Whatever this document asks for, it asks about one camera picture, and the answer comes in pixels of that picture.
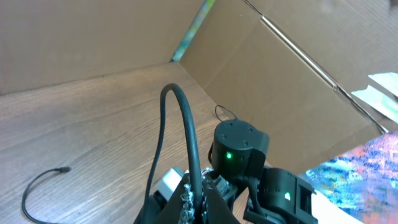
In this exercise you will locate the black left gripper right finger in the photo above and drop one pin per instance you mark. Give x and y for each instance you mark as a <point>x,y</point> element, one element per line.
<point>215,210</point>

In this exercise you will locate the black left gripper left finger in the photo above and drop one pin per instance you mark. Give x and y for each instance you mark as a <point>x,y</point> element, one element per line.
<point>179,209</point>

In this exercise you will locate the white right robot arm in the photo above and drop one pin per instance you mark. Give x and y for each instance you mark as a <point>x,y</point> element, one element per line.
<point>238,155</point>

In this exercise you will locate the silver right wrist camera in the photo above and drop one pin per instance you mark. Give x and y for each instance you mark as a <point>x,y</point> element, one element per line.
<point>169,182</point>

